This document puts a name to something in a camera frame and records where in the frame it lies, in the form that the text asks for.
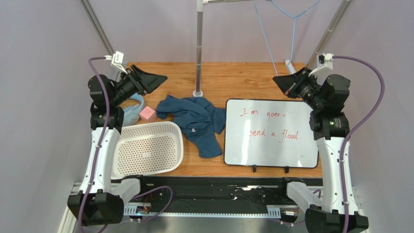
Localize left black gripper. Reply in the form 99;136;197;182
110;65;167;107

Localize dark blue t shirt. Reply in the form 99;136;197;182
156;95;226;158

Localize light blue wire hanger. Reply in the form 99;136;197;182
254;0;323;77

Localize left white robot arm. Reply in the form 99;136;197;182
67;65;168;230

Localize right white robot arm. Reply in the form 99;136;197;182
273;68;369;233

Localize pink cube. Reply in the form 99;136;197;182
139;106;157;123

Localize light blue headphones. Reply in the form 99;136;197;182
123;94;146;126

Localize whiteboard with red writing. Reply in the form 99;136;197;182
224;99;318;168

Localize white perforated plastic basket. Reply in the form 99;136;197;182
111;121;184;180

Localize silver clothes rack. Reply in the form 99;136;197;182
192;0;352;97

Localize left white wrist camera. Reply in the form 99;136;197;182
104;50;128;74

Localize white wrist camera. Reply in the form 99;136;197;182
310;53;334;78
104;50;128;74

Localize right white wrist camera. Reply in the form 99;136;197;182
310;53;334;78

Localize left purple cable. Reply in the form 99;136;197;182
77;56;173;233

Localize purple cable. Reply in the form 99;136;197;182
333;55;385;233
77;56;173;233

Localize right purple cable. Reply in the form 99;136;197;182
333;55;385;233

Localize left aluminium frame post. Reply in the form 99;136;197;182
79;0;115;55

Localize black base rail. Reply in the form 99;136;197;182
124;176;304;226

